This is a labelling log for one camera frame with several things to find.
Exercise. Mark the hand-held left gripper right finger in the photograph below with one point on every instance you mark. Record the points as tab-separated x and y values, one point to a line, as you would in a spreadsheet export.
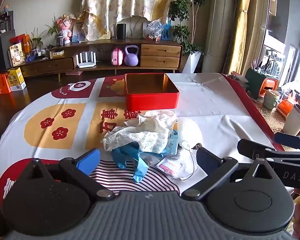
207	161

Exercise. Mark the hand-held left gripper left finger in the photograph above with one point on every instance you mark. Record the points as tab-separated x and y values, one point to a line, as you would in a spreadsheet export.
88	158

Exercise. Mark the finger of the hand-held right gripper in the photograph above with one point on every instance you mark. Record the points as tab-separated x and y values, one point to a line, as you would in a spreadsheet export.
295	141
255	150

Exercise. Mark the brown scrunchie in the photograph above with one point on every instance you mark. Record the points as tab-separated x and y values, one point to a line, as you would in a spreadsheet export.
198	145

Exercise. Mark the white face mask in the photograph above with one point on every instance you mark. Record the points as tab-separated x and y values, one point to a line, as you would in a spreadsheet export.
190	131

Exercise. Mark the clear packet with pink label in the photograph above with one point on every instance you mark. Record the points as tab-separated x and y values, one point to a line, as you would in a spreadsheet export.
170	167

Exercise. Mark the blue printed face mask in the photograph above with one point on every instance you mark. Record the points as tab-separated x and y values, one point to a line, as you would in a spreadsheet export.
171	143

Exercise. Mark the white mesh cloth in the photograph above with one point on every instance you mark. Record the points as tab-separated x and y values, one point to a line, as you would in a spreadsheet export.
130	136

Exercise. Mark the blue nitrile glove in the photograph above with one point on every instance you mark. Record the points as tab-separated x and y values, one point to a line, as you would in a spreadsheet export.
140	165

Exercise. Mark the cream lace cloth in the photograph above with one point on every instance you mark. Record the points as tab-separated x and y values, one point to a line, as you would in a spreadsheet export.
160	120

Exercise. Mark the red tin box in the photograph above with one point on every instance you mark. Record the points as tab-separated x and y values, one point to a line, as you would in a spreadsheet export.
150	102

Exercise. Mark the beige patterned table mat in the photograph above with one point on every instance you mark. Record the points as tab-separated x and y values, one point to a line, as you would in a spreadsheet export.
270	120

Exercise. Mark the orange pot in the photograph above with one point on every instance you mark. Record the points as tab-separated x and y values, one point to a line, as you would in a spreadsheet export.
283	107

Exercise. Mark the green mug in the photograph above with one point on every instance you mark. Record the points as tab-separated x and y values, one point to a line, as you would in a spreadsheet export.
271	100

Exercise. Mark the printed tablecloth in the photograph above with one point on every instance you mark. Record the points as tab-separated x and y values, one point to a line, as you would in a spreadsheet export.
215	100

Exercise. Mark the orange stool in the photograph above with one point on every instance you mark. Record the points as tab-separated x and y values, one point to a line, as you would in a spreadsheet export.
267	82

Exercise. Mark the dark green container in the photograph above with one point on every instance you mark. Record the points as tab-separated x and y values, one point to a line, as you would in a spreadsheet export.
252	80

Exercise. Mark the pink flat box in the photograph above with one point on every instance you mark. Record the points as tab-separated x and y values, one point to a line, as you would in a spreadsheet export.
73	73

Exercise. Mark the white router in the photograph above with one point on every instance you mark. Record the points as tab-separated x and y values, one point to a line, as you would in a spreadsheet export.
86	65

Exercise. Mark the dark wooden drawer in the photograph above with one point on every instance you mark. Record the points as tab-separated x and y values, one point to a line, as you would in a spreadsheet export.
55	66

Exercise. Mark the white planter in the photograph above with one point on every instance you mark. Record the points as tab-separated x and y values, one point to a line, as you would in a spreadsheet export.
191	63

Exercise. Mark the pink small suitcase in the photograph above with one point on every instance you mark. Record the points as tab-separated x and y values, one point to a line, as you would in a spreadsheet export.
117	58

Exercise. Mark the purple kettlebell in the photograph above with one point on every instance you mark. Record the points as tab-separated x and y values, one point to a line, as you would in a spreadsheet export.
132	60

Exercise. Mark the yellow carton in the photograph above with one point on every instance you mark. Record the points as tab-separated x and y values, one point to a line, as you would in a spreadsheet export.
16	78

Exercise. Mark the small beige box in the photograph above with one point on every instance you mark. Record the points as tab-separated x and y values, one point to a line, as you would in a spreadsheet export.
57	53

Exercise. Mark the light wooden drawer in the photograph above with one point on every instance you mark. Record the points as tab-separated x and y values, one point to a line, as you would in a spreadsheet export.
160	62
160	50

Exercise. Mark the orange gift bag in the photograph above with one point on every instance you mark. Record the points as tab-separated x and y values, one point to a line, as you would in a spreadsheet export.
0	85

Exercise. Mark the yellow curtain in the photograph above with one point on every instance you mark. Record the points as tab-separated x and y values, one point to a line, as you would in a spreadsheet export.
240	30

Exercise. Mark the potted plant in patterned pot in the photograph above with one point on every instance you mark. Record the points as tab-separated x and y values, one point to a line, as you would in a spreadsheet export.
60	40

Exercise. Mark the cream printed carton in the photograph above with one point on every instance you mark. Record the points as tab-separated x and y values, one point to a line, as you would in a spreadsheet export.
16	55

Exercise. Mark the wooden TV cabinet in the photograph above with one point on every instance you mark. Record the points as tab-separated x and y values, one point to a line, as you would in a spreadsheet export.
137	41

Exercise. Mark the printed picture board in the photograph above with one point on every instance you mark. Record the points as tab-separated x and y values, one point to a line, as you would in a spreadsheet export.
77	32

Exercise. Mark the small potted plant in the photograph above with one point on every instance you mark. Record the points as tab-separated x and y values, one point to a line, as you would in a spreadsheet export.
35	42

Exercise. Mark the clear glass jar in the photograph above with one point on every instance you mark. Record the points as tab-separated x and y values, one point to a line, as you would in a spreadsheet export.
114	32

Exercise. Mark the beige standing air conditioner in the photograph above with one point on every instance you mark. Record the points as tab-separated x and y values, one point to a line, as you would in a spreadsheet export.
220	25

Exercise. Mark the pink doll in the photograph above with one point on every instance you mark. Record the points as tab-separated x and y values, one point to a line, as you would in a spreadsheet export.
66	30

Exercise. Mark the black speaker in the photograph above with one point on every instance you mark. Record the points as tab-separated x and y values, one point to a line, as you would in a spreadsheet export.
121	31

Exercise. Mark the orange box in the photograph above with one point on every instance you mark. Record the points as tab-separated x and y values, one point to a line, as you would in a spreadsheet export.
25	42

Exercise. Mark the blue carton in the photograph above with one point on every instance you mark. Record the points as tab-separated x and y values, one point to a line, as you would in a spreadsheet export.
166	32

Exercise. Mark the black cabinet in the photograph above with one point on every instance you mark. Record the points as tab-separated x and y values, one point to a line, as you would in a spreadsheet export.
0	52

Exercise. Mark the white fan-shaped ornament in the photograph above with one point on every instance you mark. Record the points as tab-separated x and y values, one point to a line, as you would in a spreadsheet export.
137	27

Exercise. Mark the clear plastic bag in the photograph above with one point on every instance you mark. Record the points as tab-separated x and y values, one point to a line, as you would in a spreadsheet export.
153	28

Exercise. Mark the tall potted tree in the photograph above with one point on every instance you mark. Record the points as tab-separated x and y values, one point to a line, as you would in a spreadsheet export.
180	7

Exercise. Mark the black coffee machine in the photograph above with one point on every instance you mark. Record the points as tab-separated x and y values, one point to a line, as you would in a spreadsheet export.
5	22

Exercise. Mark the floral draped cloth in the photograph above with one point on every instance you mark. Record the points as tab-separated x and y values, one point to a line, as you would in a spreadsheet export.
120	0

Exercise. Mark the small round figurine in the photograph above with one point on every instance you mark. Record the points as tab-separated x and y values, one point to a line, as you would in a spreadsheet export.
6	8

